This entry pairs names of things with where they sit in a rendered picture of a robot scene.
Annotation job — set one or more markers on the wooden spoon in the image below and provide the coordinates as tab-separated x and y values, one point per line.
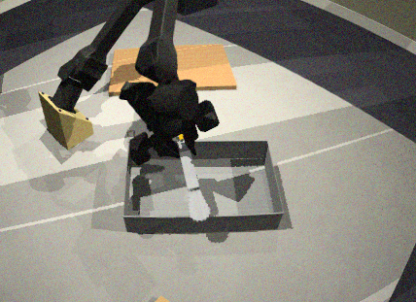
161	299

